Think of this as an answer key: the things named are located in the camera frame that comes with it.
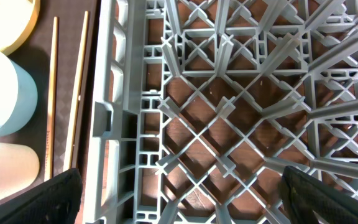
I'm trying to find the light blue bowl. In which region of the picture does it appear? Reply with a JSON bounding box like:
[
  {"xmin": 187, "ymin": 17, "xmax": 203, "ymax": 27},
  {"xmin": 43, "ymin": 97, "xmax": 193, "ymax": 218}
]
[{"xmin": 0, "ymin": 52, "xmax": 38, "ymax": 137}]

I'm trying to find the yellow plate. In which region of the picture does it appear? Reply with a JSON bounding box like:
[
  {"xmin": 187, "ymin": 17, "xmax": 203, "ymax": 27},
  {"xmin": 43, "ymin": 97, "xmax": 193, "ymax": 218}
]
[{"xmin": 0, "ymin": 0, "xmax": 41, "ymax": 55}]

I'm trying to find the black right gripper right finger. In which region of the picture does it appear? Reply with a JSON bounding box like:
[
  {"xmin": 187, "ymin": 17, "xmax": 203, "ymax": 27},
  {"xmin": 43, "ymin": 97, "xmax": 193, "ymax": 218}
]
[{"xmin": 279, "ymin": 166, "xmax": 358, "ymax": 223}]

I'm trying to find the grey dishwasher rack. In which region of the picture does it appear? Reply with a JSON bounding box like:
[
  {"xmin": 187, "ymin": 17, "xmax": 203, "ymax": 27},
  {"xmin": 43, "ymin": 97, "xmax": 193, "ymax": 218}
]
[{"xmin": 83, "ymin": 0, "xmax": 358, "ymax": 223}]

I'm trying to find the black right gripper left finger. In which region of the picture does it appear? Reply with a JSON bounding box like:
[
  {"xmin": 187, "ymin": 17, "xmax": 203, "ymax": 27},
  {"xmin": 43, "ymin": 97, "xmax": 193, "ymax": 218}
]
[{"xmin": 0, "ymin": 168, "xmax": 83, "ymax": 224}]

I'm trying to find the small white cup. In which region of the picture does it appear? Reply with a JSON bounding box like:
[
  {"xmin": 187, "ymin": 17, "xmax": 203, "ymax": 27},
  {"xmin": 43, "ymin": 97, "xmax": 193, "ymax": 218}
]
[{"xmin": 0, "ymin": 142, "xmax": 40, "ymax": 200}]

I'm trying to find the right wooden chopstick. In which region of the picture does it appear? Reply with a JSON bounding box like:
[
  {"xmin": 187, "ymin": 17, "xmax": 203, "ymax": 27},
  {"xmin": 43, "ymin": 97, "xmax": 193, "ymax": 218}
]
[{"xmin": 63, "ymin": 11, "xmax": 90, "ymax": 171}]

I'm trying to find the dark brown serving tray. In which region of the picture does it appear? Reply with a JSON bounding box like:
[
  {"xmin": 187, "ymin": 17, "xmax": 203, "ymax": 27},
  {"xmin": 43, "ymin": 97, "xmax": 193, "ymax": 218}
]
[{"xmin": 0, "ymin": 0, "xmax": 102, "ymax": 215}]

